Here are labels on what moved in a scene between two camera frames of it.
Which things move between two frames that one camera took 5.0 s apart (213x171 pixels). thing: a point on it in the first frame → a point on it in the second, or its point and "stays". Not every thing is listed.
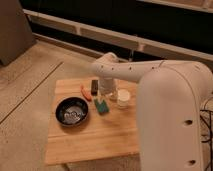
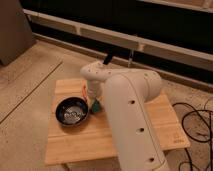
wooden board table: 111,129 stays
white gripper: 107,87 → 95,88
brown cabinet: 16,34 stays
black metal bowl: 71,111 stays
